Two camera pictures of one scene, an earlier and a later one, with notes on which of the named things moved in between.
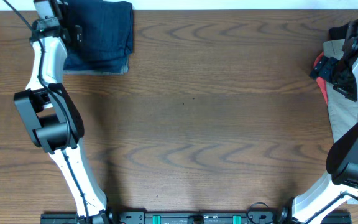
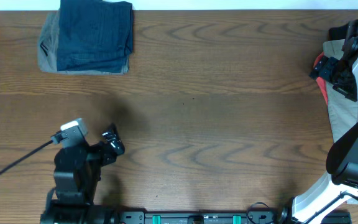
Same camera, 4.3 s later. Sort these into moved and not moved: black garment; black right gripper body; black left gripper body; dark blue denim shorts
Moved: black left gripper body
Not moved: dark blue denim shorts; black garment; black right gripper body
